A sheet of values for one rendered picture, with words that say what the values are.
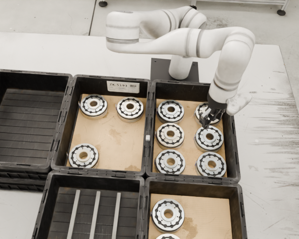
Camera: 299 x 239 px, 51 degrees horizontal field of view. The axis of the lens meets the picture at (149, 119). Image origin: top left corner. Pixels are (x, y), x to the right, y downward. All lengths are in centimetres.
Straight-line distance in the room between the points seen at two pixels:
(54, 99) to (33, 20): 181
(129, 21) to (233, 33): 27
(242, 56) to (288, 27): 245
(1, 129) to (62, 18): 187
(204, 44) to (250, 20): 237
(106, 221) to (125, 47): 54
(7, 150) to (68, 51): 66
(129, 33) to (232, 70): 28
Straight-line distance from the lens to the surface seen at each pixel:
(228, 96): 89
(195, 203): 109
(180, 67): 137
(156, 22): 98
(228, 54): 76
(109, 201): 108
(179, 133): 116
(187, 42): 80
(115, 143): 117
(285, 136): 148
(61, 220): 108
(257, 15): 323
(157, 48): 83
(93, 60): 161
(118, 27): 86
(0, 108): 136
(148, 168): 101
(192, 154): 116
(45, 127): 125
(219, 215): 109
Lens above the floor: 184
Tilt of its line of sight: 56 degrees down
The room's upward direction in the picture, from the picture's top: 4 degrees clockwise
